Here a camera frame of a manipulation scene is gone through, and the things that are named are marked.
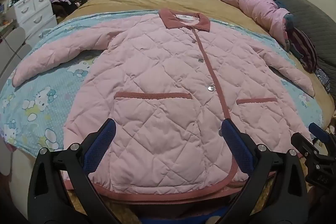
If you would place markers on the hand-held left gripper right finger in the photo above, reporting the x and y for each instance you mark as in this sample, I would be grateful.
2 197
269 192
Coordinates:
233 141

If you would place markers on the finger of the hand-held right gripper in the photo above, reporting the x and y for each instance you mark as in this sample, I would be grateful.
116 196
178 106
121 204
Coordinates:
304 145
318 131

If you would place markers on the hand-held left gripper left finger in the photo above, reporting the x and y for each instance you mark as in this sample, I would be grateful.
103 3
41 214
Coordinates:
105 136

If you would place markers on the pink quilted jacket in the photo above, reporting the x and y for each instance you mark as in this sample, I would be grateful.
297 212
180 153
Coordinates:
157 82

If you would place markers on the paisley patterned pillow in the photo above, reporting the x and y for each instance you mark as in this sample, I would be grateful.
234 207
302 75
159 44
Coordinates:
323 81

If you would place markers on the blue cartoon printed blanket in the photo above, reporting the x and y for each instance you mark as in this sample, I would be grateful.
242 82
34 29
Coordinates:
39 108

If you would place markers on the striped dark pillow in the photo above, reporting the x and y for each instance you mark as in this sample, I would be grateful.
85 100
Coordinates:
304 50

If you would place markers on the grey quilted headboard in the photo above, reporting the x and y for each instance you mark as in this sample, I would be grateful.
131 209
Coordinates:
309 16

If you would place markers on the pink floral duvet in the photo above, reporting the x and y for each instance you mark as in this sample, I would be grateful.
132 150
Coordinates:
257 8

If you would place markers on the white drawer cabinet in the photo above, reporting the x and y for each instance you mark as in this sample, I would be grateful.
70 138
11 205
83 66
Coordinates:
31 11

